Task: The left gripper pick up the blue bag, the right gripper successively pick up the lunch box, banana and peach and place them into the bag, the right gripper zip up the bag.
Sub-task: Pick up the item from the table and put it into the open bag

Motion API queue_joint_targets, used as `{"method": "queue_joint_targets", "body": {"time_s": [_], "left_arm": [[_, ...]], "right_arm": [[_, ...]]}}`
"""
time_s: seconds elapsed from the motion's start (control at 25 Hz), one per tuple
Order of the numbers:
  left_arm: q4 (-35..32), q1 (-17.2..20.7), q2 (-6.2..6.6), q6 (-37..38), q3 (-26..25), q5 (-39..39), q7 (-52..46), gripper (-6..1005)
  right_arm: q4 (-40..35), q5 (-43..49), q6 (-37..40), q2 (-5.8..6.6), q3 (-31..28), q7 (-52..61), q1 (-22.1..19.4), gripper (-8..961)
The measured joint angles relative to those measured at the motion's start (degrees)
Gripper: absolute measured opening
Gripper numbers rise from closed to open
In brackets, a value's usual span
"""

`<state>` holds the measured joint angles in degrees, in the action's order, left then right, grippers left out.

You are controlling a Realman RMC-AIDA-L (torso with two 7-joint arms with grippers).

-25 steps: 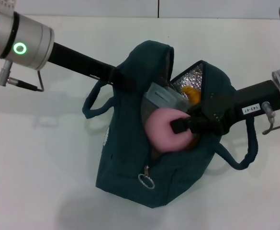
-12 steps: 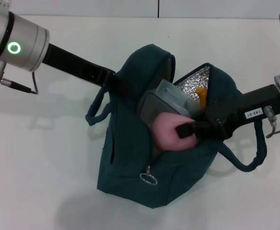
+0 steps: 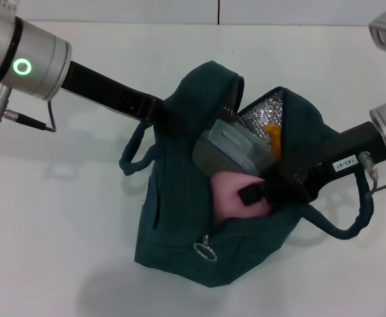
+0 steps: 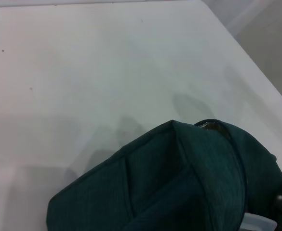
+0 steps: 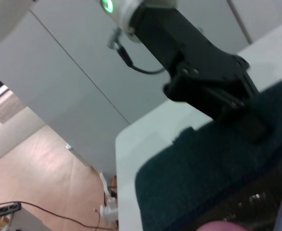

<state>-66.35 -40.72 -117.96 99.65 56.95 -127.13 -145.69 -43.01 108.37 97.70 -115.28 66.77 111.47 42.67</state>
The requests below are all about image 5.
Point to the gray textured wall panel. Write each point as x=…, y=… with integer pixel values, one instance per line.
x=7, y=109

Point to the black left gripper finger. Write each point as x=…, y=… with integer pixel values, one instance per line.
x=249, y=84

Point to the dark teal insulated bag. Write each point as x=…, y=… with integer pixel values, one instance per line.
x=203, y=168

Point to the black power strip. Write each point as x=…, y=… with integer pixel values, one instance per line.
x=4, y=209

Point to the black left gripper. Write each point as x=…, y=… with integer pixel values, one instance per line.
x=179, y=43

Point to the small white floor fixture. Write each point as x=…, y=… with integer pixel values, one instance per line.
x=69, y=146

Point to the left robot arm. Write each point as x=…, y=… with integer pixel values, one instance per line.
x=124, y=14

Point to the pink peach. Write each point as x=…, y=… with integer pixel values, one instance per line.
x=222, y=227

